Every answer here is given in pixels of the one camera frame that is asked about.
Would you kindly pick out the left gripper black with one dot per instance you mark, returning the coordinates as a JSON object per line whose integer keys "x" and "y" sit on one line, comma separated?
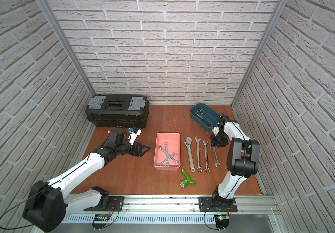
{"x": 134, "y": 148}

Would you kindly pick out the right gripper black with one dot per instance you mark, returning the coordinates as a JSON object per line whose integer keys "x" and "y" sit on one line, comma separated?
{"x": 215, "y": 143}

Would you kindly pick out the short open-end wrench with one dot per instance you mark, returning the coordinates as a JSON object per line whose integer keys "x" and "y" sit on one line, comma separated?
{"x": 217, "y": 163}

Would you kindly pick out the pink plastic storage box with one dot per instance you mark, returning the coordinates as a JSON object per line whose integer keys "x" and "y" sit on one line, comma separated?
{"x": 173, "y": 140}

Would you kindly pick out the adjustable steel wrench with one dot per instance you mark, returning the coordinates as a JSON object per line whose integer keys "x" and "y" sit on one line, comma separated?
{"x": 188, "y": 143}

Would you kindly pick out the medium combination wrench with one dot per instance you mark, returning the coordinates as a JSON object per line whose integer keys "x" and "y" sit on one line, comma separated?
{"x": 207, "y": 168}

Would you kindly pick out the long combination wrench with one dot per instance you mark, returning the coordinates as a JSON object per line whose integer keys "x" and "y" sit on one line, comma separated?
{"x": 199, "y": 168}

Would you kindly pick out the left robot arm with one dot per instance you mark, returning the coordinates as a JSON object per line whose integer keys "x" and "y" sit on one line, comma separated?
{"x": 50, "y": 202}

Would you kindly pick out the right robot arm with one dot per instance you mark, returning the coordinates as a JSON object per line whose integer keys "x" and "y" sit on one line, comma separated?
{"x": 242, "y": 160}

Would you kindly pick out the teal plastic storage box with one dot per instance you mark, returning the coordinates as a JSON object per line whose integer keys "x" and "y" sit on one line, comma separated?
{"x": 211, "y": 115}

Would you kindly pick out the steel wrench in pink box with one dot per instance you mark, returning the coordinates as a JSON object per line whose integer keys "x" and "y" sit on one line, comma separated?
{"x": 165, "y": 152}

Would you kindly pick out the black tool in teal box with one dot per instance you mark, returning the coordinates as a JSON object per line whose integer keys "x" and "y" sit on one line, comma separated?
{"x": 199, "y": 112}

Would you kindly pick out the black plastic toolbox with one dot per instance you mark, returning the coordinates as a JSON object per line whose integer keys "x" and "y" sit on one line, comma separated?
{"x": 118, "y": 110}

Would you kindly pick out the green toy drill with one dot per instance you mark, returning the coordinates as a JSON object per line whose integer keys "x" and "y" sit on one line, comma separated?
{"x": 188, "y": 180}

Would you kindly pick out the left controller board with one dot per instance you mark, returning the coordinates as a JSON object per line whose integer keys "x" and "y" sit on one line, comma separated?
{"x": 101, "y": 221}

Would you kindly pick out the controller board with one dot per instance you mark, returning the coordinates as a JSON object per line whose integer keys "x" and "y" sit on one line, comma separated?
{"x": 222, "y": 222}
{"x": 101, "y": 221}

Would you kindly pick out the right controller board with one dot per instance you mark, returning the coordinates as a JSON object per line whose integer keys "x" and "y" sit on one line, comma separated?
{"x": 222, "y": 222}

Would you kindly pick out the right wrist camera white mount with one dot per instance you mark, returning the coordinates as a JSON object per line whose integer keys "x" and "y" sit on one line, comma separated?
{"x": 216, "y": 130}

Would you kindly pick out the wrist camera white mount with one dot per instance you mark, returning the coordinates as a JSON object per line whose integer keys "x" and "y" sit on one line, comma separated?
{"x": 134, "y": 133}
{"x": 216, "y": 130}

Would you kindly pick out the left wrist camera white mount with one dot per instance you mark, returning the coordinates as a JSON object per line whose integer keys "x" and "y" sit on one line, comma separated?
{"x": 134, "y": 133}

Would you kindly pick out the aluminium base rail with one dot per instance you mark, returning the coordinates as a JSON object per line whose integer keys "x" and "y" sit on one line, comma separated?
{"x": 190, "y": 204}

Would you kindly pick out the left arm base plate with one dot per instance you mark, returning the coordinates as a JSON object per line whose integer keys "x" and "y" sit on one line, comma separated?
{"x": 107, "y": 203}

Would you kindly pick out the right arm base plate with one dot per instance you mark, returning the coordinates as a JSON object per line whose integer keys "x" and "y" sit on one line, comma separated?
{"x": 220, "y": 205}

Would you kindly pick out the right aluminium corner post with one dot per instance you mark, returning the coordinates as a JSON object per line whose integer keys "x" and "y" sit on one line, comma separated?
{"x": 280, "y": 6}

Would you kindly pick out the aluminium corner post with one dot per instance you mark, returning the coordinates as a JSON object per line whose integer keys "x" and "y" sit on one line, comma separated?
{"x": 51, "y": 18}
{"x": 280, "y": 6}

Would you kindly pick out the left aluminium corner post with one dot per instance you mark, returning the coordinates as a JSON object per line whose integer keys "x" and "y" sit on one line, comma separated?
{"x": 51, "y": 18}

